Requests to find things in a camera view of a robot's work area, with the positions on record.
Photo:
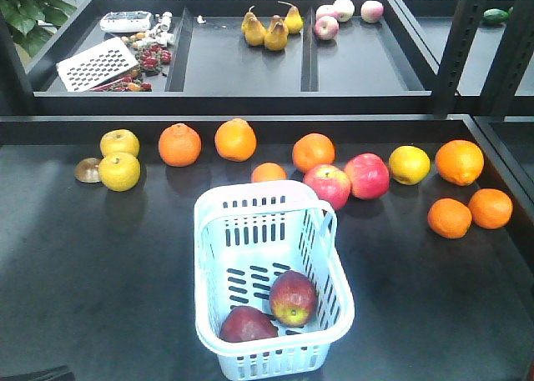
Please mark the white perforated grater board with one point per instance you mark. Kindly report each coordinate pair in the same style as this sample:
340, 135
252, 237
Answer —
96, 65

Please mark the yellow apple back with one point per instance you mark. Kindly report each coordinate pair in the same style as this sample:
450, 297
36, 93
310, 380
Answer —
119, 140

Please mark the pink peach apple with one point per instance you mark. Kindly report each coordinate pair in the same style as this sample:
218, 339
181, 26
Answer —
326, 28
345, 10
371, 11

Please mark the green potted plant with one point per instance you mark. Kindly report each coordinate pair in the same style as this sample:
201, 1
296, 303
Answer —
26, 20

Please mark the black upright shelf post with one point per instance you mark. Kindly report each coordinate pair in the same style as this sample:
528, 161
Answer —
464, 25
498, 96

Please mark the large orange right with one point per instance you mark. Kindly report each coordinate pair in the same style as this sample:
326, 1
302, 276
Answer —
460, 162

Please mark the pink red apple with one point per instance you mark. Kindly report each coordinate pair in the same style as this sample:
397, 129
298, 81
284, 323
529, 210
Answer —
369, 176
330, 184

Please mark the yellow apple front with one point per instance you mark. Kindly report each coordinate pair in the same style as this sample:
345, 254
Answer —
119, 171

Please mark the brown pear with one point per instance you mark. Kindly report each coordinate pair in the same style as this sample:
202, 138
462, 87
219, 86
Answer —
255, 32
276, 38
248, 15
293, 20

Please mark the orange back left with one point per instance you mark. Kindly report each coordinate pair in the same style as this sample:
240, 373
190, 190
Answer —
179, 145

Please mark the black rear display shelf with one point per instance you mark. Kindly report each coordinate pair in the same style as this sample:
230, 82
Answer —
367, 68

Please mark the brown half fruit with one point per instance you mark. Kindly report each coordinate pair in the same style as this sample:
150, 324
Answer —
86, 171

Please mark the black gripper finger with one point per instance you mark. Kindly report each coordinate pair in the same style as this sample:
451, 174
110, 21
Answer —
60, 373

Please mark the black wood produce display table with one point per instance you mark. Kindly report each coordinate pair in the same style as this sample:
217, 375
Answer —
116, 266

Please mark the small orange centre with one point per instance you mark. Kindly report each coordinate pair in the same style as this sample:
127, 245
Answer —
268, 172

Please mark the small orange right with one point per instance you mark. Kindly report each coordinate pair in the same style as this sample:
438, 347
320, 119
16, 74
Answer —
490, 208

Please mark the small orange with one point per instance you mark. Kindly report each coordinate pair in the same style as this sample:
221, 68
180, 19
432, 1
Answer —
490, 208
268, 172
449, 218

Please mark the orange behind apples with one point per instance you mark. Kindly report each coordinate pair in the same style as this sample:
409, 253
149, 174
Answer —
311, 150

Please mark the pink red apple left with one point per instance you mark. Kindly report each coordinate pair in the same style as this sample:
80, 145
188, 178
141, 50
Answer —
330, 184

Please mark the white electronic scale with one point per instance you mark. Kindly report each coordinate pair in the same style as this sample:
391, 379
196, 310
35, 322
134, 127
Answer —
126, 22

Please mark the yellow orange fruit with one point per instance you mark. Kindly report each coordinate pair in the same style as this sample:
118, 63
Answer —
409, 165

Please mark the yellow apple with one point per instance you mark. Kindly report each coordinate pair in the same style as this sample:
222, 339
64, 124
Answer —
119, 140
119, 171

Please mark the light blue plastic basket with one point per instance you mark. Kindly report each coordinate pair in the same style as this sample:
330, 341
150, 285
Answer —
245, 237

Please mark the red apple front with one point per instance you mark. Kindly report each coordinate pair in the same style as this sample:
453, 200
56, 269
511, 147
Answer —
293, 299

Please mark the pile of cherry tomatoes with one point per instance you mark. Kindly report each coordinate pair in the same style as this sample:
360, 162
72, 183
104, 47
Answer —
152, 54

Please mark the green avocado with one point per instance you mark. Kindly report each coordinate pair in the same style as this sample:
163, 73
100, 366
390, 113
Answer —
494, 16

